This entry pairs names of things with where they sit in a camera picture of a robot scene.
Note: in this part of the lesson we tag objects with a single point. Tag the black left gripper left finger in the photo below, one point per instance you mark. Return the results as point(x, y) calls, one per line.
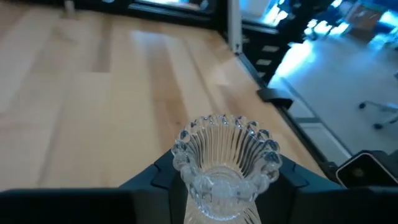
point(93, 207)

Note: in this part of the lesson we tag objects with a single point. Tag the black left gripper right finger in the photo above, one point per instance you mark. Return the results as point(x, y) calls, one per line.
point(326, 205)

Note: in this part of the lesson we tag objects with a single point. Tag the clear ribbed glass candle holder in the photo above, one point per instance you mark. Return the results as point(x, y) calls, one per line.
point(224, 174)

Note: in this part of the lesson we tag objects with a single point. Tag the office chair castor base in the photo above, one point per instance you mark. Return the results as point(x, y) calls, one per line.
point(381, 113)

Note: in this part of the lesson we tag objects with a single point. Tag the black table edge clip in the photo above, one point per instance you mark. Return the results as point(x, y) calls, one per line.
point(273, 97)

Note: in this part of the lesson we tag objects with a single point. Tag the black camera with white rim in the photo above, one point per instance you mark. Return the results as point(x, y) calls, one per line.
point(367, 169)

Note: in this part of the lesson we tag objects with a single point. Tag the white metal post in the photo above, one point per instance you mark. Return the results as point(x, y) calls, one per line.
point(234, 25)

